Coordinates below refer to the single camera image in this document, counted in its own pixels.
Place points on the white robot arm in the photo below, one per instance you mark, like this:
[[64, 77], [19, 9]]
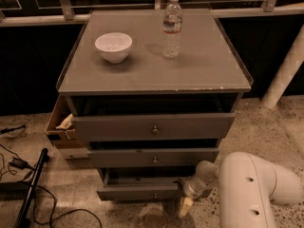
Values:
[[248, 188]]

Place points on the white diagonal pole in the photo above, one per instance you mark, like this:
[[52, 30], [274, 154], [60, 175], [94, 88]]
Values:
[[286, 72]]

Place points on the grey drawer cabinet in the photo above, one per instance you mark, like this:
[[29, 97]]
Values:
[[206, 76]]

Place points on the black power adapter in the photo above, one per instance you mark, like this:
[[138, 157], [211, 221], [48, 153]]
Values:
[[17, 163]]

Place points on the grey middle drawer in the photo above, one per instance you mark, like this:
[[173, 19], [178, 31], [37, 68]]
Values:
[[151, 157]]

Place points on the grey top drawer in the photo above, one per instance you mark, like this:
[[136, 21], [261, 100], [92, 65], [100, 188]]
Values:
[[152, 127]]

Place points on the white ceramic bowl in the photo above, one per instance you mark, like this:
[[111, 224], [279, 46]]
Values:
[[114, 46]]

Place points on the open cardboard box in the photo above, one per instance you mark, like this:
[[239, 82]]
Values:
[[61, 133]]

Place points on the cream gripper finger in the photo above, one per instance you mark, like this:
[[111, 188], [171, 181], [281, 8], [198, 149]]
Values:
[[185, 205]]

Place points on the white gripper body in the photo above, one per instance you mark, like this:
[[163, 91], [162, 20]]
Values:
[[191, 189]]

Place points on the clear plastic water bottle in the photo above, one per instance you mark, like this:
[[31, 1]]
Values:
[[172, 24]]

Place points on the metal railing frame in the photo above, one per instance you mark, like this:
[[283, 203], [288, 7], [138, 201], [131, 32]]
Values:
[[46, 12]]

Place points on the black pole stand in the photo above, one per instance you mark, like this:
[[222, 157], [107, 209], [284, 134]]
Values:
[[22, 220]]

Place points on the grey bottom drawer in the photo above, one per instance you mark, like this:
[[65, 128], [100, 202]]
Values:
[[144, 183]]

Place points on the grey drawer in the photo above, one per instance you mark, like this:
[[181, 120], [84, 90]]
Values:
[[152, 127], [151, 157], [144, 183]]

